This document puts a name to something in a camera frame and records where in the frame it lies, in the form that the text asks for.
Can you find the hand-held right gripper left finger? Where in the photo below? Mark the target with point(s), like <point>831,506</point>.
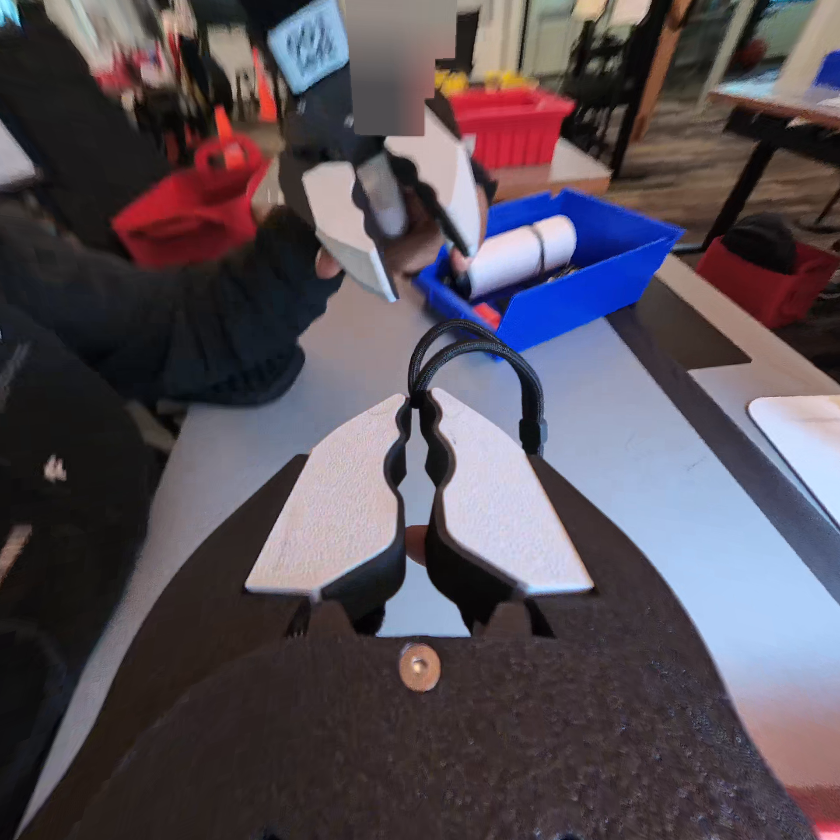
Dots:
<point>328,518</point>

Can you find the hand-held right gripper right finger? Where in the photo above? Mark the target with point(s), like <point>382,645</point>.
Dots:
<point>505,518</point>

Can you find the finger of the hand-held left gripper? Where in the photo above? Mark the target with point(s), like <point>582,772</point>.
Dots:
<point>334,216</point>
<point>453,177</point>

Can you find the blue plastic bin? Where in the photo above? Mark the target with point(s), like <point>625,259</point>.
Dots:
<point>590,282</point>
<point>828,72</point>

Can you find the person's left forearm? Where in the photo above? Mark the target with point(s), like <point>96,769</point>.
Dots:
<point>164,308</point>

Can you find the person's left hand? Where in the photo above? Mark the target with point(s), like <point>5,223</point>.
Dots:
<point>413,249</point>

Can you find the orange traffic cone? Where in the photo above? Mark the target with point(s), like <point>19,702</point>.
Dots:
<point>266,92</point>
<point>228,134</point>

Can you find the long red ribbed bin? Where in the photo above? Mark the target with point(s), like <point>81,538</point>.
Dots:
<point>512,131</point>

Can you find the white cylinder with black cap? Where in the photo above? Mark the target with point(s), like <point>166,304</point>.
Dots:
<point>518,253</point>

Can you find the yellow plastic bin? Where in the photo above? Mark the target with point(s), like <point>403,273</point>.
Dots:
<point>499,80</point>

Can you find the small red block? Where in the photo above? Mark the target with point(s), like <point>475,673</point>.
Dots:
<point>487,315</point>

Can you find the red plastic basket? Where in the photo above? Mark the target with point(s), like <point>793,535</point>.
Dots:
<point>184,216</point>

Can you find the black panel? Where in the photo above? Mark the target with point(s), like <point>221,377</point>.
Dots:
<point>79,131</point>

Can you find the black board on white stand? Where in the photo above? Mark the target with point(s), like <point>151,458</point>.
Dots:
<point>807,439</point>

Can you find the wooden desk with black legs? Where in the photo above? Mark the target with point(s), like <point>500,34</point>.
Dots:
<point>774,105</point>

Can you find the wooden post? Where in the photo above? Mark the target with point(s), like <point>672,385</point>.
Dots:
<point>663,59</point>

